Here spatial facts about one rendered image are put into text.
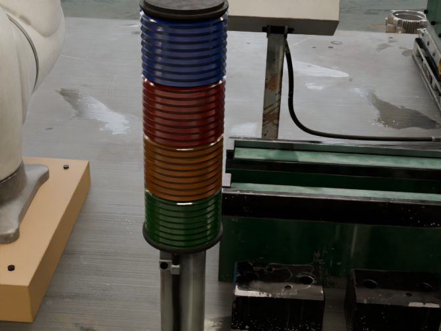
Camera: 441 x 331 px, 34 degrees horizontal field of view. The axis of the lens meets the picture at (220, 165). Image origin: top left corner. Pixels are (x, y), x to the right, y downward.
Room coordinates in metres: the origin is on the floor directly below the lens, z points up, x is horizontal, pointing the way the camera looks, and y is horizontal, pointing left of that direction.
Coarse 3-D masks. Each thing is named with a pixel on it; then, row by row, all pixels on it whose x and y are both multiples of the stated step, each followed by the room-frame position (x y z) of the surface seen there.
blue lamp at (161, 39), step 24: (144, 24) 0.46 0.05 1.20; (168, 24) 0.45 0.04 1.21; (192, 24) 0.45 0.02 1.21; (216, 24) 0.46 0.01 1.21; (144, 48) 0.46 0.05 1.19; (168, 48) 0.45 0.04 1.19; (192, 48) 0.45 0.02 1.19; (216, 48) 0.46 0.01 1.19; (144, 72) 0.46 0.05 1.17; (168, 72) 0.45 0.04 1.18; (192, 72) 0.45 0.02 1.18; (216, 72) 0.46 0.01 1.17
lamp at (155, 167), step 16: (144, 144) 0.47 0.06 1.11; (160, 144) 0.45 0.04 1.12; (208, 144) 0.45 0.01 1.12; (144, 160) 0.47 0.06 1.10; (160, 160) 0.45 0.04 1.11; (176, 160) 0.45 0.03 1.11; (192, 160) 0.45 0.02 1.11; (208, 160) 0.45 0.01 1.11; (144, 176) 0.47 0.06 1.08; (160, 176) 0.45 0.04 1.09; (176, 176) 0.45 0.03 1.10; (192, 176) 0.45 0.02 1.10; (208, 176) 0.45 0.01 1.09; (160, 192) 0.45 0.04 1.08; (176, 192) 0.45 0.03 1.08; (192, 192) 0.45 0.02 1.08; (208, 192) 0.46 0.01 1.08
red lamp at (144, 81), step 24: (144, 96) 0.47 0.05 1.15; (168, 96) 0.45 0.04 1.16; (192, 96) 0.45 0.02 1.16; (216, 96) 0.46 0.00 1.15; (144, 120) 0.46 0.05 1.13; (168, 120) 0.45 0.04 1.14; (192, 120) 0.45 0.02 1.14; (216, 120) 0.46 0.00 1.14; (168, 144) 0.45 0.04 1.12; (192, 144) 0.45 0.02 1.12
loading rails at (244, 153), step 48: (240, 144) 0.84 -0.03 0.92; (288, 144) 0.83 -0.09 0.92; (336, 144) 0.83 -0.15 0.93; (384, 144) 0.84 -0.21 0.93; (240, 192) 0.70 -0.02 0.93; (288, 192) 0.71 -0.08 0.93; (336, 192) 0.73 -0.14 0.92; (384, 192) 0.73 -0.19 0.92; (432, 192) 0.79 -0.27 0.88; (240, 240) 0.70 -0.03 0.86; (288, 240) 0.70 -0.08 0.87; (336, 240) 0.70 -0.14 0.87; (384, 240) 0.70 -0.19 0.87; (432, 240) 0.69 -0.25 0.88
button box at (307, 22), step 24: (240, 0) 1.00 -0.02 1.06; (264, 0) 1.00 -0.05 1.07; (288, 0) 1.00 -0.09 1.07; (312, 0) 1.00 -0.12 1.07; (336, 0) 0.99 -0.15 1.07; (240, 24) 1.01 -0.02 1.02; (264, 24) 1.00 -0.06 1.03; (288, 24) 1.00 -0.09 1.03; (312, 24) 0.99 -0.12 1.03; (336, 24) 0.99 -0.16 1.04
